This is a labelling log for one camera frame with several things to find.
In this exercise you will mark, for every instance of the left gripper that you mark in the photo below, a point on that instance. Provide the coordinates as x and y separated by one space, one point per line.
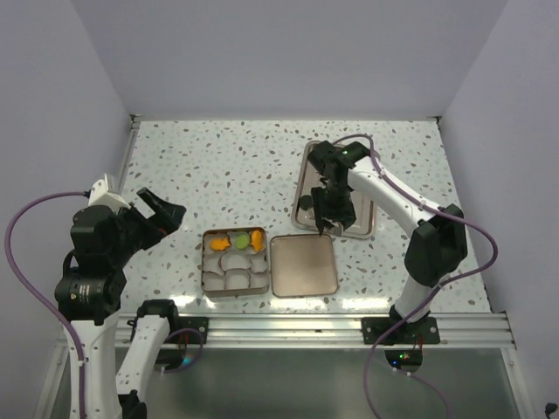
167 218

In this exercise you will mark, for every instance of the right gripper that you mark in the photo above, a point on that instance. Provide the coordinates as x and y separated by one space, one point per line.
346 215

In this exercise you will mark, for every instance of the metal tongs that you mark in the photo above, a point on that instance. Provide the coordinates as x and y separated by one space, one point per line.
334 229

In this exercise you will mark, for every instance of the black sandwich cookie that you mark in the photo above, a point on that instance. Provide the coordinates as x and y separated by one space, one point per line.
306 202

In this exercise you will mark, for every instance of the orange animal cookie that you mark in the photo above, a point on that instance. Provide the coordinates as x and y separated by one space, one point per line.
220 244

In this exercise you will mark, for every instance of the green round cookie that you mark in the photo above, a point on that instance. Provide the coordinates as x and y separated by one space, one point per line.
242 241

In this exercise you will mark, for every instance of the orange fish cookie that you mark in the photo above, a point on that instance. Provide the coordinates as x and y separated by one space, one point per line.
257 240

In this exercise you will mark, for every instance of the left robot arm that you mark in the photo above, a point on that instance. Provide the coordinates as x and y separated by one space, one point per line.
105 236

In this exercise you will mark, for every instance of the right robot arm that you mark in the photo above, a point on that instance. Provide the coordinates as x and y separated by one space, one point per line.
437 237

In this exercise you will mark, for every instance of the silver metal tray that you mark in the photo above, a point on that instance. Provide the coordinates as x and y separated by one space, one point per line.
365 211

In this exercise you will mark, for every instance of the gold tin lid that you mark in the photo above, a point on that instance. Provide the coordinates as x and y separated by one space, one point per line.
302 266

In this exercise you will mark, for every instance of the gold cookie tin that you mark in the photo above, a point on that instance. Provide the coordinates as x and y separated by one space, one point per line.
233 273

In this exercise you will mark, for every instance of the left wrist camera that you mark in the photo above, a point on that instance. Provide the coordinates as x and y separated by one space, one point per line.
104 193

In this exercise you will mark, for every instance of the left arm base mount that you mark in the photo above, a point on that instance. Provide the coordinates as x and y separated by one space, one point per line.
194 331

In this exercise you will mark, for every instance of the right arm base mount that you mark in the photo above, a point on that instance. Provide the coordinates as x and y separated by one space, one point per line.
402 327

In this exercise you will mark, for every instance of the aluminium front rail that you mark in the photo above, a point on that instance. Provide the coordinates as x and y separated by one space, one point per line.
348 331

